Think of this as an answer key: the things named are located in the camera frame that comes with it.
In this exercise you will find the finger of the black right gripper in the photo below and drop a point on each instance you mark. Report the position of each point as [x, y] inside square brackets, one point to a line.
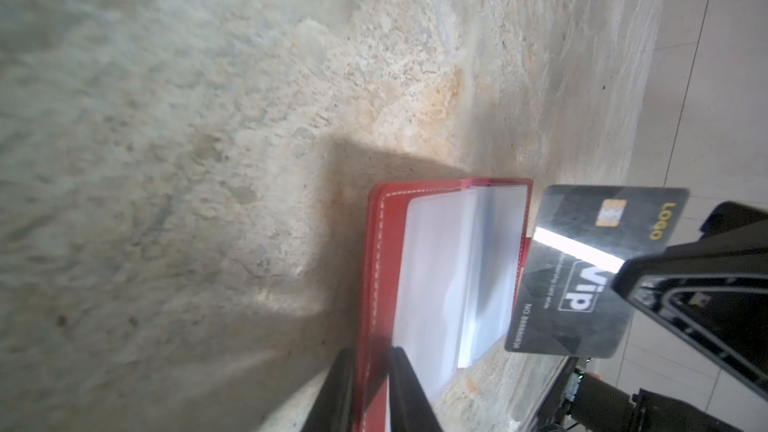
[711, 293]

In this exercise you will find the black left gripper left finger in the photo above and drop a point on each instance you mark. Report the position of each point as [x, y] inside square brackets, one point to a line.
[332, 410]

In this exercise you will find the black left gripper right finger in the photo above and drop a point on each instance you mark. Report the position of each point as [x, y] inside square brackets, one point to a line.
[410, 410]

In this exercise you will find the black vip credit card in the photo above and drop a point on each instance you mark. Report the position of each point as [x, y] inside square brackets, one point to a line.
[583, 235]

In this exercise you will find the red leather card holder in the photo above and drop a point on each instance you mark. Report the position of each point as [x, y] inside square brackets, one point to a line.
[441, 266]

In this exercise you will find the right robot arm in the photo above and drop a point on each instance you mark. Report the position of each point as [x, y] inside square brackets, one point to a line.
[598, 406]

